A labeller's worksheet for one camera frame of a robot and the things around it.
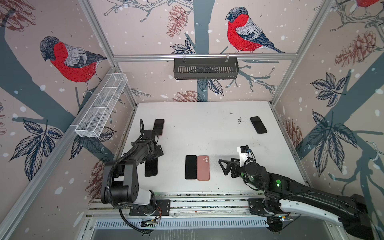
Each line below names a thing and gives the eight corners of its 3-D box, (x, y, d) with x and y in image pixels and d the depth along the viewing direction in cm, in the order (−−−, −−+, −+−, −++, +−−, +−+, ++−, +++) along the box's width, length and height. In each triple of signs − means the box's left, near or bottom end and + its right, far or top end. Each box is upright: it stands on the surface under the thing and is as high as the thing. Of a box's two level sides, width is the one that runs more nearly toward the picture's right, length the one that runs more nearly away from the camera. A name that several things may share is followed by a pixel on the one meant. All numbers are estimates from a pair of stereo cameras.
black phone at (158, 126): (152, 135, 105) (152, 133, 103) (156, 121, 114) (155, 119, 112) (161, 135, 105) (161, 133, 103) (164, 121, 114) (163, 119, 112)
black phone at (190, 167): (184, 179, 86) (184, 177, 84) (185, 156, 95) (185, 155, 93) (196, 179, 86) (196, 177, 84) (196, 156, 95) (196, 155, 93)
